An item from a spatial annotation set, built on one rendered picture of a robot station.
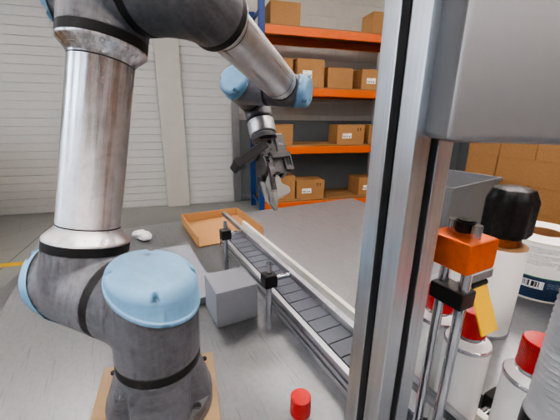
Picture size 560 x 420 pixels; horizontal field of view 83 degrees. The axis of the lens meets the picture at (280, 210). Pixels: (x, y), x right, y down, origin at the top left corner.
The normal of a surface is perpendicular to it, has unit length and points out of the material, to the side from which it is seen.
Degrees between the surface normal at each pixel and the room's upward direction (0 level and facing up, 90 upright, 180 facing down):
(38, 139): 90
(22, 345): 0
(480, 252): 90
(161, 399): 75
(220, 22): 123
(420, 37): 90
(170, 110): 90
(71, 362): 0
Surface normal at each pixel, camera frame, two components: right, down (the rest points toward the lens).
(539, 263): -0.62, 0.22
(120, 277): 0.18, -0.92
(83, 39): -0.07, 0.78
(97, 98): 0.45, 0.16
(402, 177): -0.89, 0.12
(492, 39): -0.13, 0.29
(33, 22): 0.28, 0.29
